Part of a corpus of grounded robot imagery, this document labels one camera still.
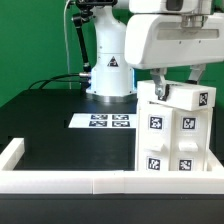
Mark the white cabinet door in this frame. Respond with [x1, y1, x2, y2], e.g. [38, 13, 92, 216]
[136, 104, 173, 171]
[170, 109, 211, 171]

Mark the white cabinet top block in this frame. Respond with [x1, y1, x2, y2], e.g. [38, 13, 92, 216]
[137, 80, 216, 111]

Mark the white cable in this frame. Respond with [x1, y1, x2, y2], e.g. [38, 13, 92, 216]
[62, 0, 76, 90]

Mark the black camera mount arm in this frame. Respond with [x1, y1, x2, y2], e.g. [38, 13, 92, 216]
[71, 0, 118, 73]

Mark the white marker sheet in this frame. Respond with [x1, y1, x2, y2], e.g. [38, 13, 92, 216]
[69, 113, 136, 129]

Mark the white U-shaped fence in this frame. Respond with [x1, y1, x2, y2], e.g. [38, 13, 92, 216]
[0, 138, 224, 194]

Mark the black cable bundle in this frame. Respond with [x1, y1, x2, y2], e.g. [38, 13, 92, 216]
[27, 72, 92, 90]

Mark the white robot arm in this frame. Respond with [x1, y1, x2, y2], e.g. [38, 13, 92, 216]
[89, 0, 224, 100]

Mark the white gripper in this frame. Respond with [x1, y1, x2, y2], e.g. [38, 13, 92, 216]
[125, 0, 224, 101]

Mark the white cabinet body box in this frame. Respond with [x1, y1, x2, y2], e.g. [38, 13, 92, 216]
[135, 103, 213, 172]

